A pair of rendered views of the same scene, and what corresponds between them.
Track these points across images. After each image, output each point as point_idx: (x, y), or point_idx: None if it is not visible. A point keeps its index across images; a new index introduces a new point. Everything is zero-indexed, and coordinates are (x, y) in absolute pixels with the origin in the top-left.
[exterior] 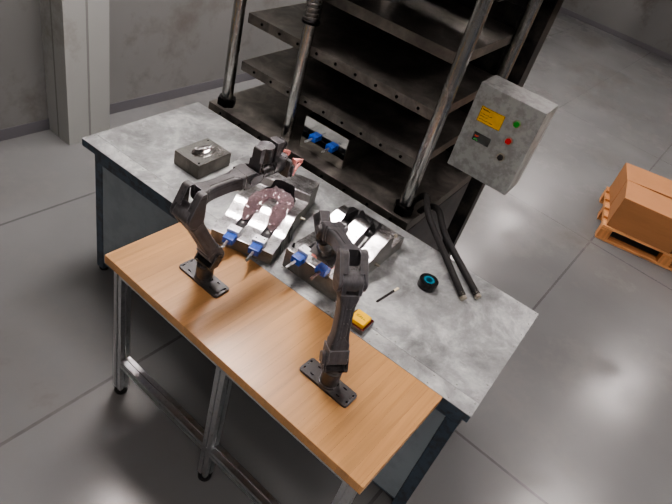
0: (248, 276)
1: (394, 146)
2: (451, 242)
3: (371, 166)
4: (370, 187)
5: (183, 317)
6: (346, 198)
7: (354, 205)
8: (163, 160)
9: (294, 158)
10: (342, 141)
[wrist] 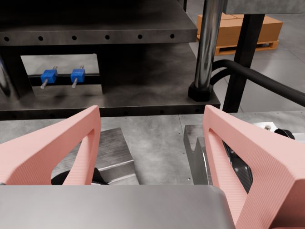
0: None
1: (158, 28)
2: (302, 92)
3: (123, 74)
4: (147, 92)
5: None
6: (147, 121)
7: (164, 122)
8: None
9: (295, 157)
10: (88, 60)
